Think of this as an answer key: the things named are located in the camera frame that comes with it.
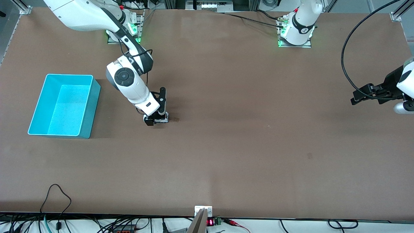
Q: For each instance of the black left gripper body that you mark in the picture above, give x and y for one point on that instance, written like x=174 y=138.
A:
x=392 y=83

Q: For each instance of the white toy jeep black roof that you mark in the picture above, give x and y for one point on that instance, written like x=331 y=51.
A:
x=161 y=119

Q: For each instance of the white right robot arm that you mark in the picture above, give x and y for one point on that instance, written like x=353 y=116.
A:
x=129 y=84

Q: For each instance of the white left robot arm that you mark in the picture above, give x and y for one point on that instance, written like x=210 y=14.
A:
x=302 y=22

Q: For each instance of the turquoise plastic bin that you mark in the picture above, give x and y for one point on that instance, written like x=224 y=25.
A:
x=68 y=110

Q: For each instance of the white power box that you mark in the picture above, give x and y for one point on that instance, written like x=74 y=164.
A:
x=210 y=5

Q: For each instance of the orange terminal block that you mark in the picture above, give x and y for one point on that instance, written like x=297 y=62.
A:
x=124 y=231

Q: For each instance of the grey adapter block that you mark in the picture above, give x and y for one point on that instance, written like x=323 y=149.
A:
x=178 y=230

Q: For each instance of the red LED display module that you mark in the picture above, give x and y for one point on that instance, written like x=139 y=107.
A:
x=211 y=222

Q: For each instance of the aluminium frame profile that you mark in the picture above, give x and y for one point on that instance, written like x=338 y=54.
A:
x=396 y=15
x=24 y=8

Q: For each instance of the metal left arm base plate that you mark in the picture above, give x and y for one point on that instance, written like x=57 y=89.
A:
x=307 y=46

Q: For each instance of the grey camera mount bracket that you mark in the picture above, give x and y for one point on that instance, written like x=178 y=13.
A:
x=199 y=223

